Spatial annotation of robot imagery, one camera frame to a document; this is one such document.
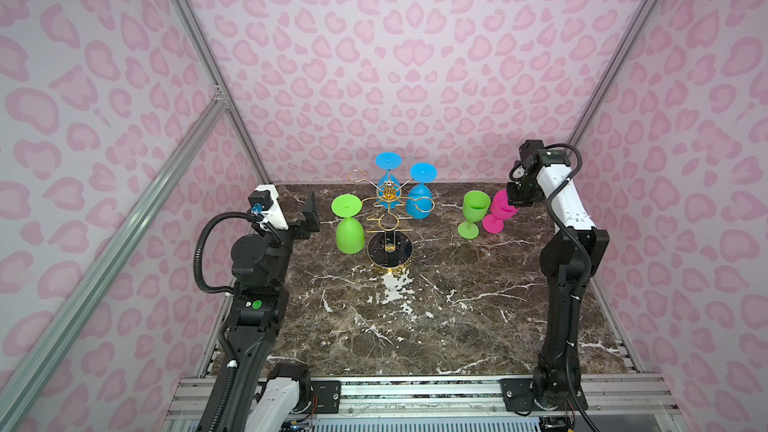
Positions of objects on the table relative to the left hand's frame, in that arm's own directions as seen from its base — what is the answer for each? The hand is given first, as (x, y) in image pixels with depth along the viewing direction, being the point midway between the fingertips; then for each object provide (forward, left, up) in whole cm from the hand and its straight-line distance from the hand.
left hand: (290, 188), depth 64 cm
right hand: (+17, -62, -25) cm, 69 cm away
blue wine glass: (+9, -21, -10) cm, 25 cm away
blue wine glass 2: (+15, -29, -11) cm, 35 cm away
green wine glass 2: (+15, -47, -26) cm, 56 cm away
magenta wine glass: (+13, -55, -26) cm, 62 cm away
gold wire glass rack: (+19, -21, -40) cm, 49 cm away
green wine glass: (+1, -10, -20) cm, 22 cm away
